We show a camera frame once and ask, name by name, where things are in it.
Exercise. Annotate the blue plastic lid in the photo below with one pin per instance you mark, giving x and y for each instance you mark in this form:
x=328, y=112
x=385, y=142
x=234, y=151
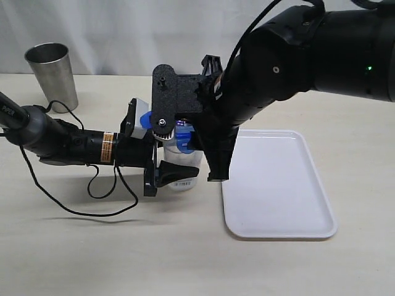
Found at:
x=183, y=134

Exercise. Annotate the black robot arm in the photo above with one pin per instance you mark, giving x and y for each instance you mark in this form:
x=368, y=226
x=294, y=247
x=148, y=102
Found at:
x=60, y=143

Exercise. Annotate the stainless steel cup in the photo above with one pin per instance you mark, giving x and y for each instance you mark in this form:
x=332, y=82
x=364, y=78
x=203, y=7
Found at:
x=50, y=62

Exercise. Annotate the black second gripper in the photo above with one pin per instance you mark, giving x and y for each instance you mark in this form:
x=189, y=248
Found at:
x=191, y=97

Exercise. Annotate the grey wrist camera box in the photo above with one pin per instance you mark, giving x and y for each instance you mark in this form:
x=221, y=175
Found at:
x=140, y=121
x=164, y=137

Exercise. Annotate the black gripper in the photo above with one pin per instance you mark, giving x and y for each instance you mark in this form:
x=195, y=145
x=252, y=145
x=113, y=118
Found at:
x=139, y=153

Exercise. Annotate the white curtain backdrop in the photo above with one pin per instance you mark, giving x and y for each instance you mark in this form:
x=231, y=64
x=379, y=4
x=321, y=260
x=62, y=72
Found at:
x=125, y=37

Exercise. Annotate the white rectangular tray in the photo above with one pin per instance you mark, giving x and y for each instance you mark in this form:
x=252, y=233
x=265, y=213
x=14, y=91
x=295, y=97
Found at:
x=274, y=191

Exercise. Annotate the black second robot arm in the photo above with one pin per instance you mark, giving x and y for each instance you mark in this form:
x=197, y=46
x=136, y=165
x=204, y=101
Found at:
x=304, y=48

